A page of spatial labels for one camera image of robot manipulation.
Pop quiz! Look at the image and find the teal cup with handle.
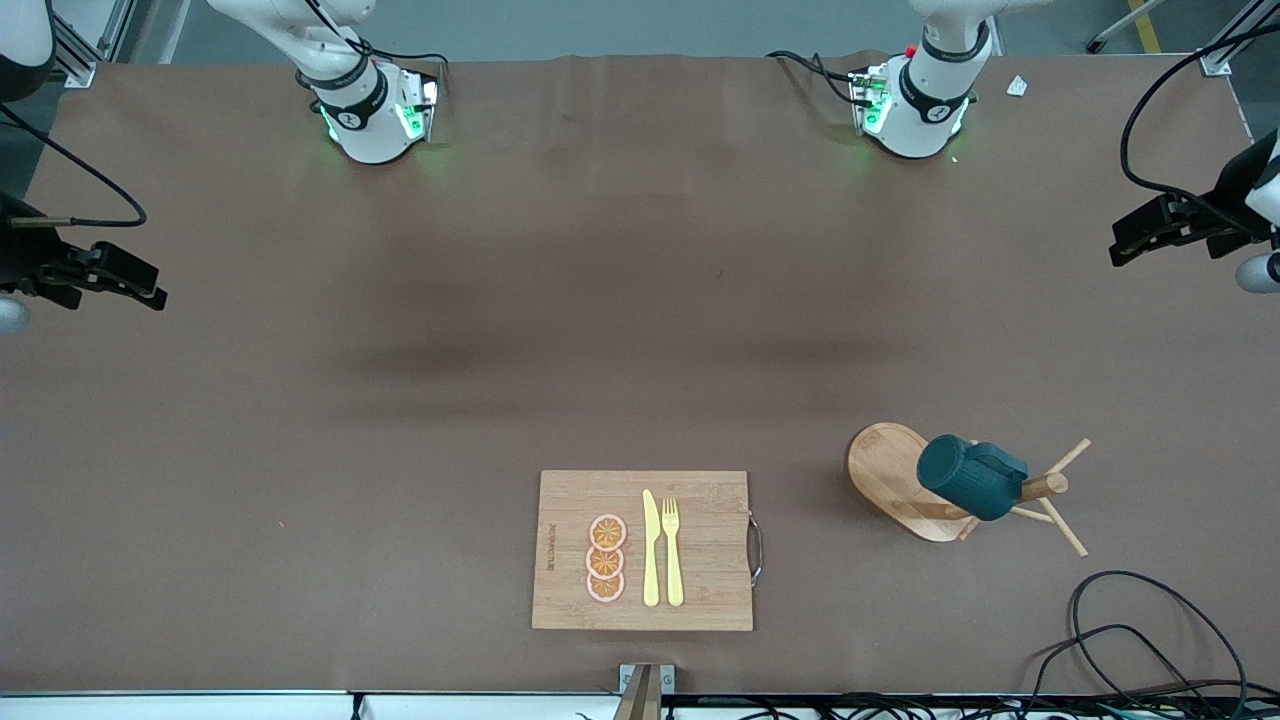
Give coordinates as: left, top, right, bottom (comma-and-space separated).
916, 434, 1029, 522

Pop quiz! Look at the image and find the wooden cup rack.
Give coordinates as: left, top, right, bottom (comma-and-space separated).
846, 422, 1093, 558

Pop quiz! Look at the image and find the grey metal stand leg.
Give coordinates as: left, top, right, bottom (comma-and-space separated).
1088, 0, 1166, 53

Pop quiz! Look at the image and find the brown table cover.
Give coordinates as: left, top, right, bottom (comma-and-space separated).
0, 50, 1280, 696

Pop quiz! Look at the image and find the bamboo cutting board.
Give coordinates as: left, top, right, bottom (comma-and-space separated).
531, 470, 755, 632

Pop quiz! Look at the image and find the yellow plastic fork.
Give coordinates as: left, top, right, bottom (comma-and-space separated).
662, 497, 685, 608

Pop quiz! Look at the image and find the yellow plastic knife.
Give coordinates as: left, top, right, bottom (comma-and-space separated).
642, 489, 662, 608

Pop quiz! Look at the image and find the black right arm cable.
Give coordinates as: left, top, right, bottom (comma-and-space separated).
0, 105, 149, 229

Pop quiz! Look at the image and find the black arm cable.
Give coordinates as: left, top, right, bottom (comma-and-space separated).
0, 105, 149, 229
1120, 20, 1280, 216

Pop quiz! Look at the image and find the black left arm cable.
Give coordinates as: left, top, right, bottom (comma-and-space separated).
1120, 20, 1280, 216

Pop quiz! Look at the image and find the aluminium frame profile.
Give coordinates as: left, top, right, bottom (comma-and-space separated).
48, 0, 151, 87
1200, 0, 1263, 77

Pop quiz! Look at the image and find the black looped cable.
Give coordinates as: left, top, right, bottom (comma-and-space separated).
1030, 625, 1216, 701
1068, 570, 1251, 706

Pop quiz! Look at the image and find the white table edge rail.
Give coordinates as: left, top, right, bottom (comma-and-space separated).
0, 690, 623, 720

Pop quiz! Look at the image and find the black cable bundle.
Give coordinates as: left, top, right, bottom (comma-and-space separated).
670, 693, 1280, 720

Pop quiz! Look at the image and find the grey metal bracket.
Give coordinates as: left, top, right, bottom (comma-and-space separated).
618, 663, 676, 697

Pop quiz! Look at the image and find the brown wooden post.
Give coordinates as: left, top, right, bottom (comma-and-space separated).
612, 665, 663, 720

